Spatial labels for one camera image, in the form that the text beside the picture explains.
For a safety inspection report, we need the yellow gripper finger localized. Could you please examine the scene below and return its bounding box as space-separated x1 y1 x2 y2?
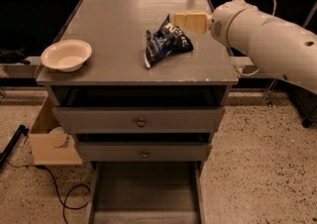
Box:
172 12 212 34

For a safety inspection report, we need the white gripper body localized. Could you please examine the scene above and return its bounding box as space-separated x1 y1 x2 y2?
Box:
210 0 258 47

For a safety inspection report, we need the blue chip bag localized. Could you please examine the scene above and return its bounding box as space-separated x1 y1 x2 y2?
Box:
144 16 193 68

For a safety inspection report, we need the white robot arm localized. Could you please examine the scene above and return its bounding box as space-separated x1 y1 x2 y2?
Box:
171 0 317 94

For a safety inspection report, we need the grey drawer cabinet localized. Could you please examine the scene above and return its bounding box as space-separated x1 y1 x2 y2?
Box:
35 0 240 169

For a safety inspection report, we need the round top drawer knob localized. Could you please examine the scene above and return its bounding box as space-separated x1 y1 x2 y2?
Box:
137 119 146 128

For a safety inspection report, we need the round drawer knob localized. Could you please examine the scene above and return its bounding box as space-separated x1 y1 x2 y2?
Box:
137 119 146 128
142 151 149 159

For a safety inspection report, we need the round middle drawer knob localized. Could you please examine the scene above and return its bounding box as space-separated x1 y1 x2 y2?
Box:
142 151 149 159

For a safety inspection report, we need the grey top drawer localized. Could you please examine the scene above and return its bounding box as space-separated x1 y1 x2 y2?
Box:
53 86 224 134

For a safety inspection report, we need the grey drawer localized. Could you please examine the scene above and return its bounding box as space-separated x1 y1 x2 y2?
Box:
53 86 224 134
77 133 212 162
86 162 206 224

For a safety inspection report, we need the grey middle drawer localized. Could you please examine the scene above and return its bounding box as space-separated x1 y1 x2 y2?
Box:
77 133 212 162

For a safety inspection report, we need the grey bottom drawer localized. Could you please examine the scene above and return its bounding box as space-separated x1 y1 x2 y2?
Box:
86 162 206 224

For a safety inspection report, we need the dark cart at right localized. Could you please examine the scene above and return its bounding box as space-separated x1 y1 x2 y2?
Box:
292 88 317 128

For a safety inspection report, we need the white bowl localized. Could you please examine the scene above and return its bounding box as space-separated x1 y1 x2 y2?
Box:
41 40 92 72

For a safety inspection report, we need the cardboard box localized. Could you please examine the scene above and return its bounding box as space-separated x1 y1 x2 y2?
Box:
29 97 82 166

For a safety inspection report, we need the black bar on floor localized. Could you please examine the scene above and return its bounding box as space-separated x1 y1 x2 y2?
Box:
0 125 29 167

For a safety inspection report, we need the white hanging cable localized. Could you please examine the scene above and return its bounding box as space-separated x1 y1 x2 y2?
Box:
236 0 277 77

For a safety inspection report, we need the black object on rail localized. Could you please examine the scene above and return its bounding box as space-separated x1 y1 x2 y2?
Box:
0 49 30 64

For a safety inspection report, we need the black floor cable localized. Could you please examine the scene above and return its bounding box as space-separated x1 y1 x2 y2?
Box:
4 158 91 224

